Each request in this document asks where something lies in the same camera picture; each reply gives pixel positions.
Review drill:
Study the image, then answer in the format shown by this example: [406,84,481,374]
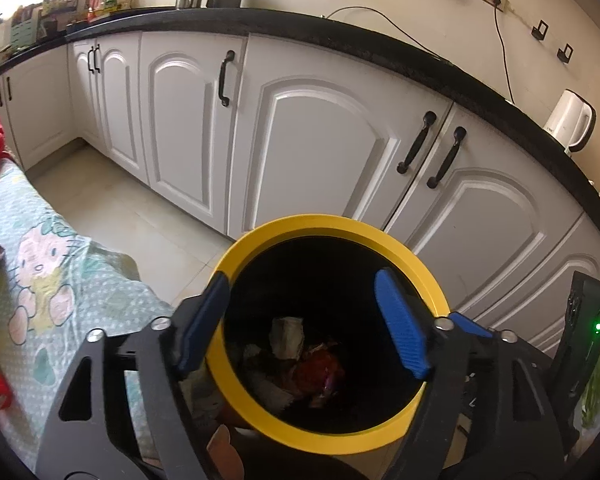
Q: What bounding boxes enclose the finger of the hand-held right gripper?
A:
[450,311,495,339]

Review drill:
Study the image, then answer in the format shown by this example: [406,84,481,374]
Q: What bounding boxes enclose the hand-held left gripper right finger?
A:
[374,267,566,480]

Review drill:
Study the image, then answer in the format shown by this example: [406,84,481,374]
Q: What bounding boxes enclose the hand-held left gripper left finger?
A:
[32,270,246,480]

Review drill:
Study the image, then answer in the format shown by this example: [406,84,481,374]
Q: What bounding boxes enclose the white tissue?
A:
[270,316,306,361]

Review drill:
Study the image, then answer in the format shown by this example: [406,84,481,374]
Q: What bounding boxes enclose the white paper scrap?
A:
[240,345,296,411]

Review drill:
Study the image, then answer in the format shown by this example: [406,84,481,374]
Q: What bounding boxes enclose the yellow rimmed trash bin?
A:
[182,214,452,456]

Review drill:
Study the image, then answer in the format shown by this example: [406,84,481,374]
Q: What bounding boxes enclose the cartoon printed blanket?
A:
[0,157,181,471]

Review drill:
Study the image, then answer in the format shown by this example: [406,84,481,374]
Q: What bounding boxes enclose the white electric kettle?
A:
[542,89,597,156]

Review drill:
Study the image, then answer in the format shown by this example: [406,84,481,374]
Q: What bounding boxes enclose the white base cabinets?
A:
[0,30,600,361]

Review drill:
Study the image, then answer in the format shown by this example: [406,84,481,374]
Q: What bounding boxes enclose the black kitchen countertop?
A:
[0,7,600,231]

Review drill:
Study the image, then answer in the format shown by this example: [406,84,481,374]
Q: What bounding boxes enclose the row of condiment bottles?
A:
[82,0,131,16]

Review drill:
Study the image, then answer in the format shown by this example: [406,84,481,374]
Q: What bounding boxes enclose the pale green container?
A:
[10,7,43,48]

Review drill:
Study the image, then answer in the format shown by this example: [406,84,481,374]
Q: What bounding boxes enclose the black power cable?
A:
[325,0,516,106]

